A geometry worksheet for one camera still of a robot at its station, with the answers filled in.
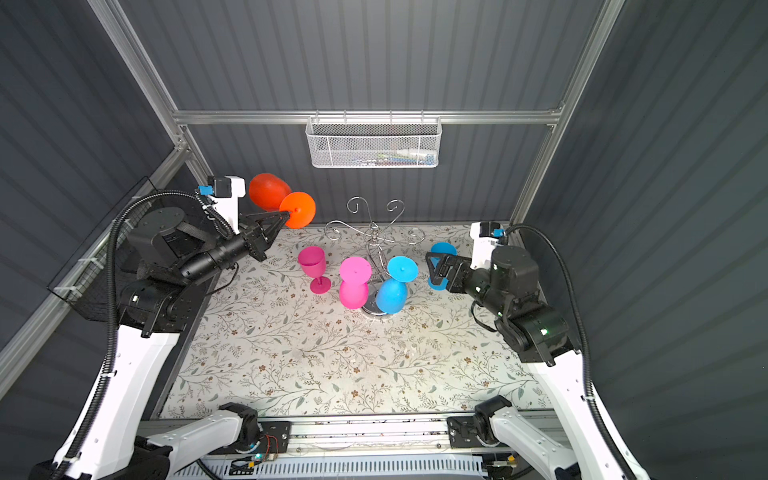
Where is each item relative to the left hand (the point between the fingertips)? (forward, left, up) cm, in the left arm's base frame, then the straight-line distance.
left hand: (287, 213), depth 56 cm
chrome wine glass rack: (+8, -17, -16) cm, 25 cm away
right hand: (-4, -31, -11) cm, 33 cm away
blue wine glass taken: (+17, -38, -31) cm, 51 cm away
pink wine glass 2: (-1, -11, -18) cm, 21 cm away
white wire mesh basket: (+62, -18, -20) cm, 67 cm away
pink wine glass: (+14, +3, -32) cm, 35 cm away
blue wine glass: (-2, -20, -25) cm, 32 cm away
